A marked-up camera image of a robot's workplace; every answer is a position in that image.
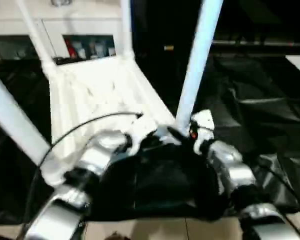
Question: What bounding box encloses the red bottle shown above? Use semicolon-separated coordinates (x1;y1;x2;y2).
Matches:
65;39;75;56

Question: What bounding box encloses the white plastic table top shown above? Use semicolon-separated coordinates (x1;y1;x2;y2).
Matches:
39;56;184;188

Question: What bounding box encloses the clear glass ornament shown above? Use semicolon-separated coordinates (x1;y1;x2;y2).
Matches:
51;0;74;7

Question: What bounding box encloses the black table mat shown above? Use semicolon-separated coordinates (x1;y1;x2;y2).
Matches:
0;53;300;225

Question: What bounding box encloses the white glass-door cabinet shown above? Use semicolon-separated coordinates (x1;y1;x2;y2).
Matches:
0;0;134;61

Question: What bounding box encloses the dark robot foot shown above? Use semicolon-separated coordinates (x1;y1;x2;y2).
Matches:
106;231;131;240

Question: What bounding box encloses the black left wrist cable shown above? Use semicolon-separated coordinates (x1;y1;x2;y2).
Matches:
19;111;145;240

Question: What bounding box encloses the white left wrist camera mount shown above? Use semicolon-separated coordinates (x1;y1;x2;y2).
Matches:
124;116;159;156

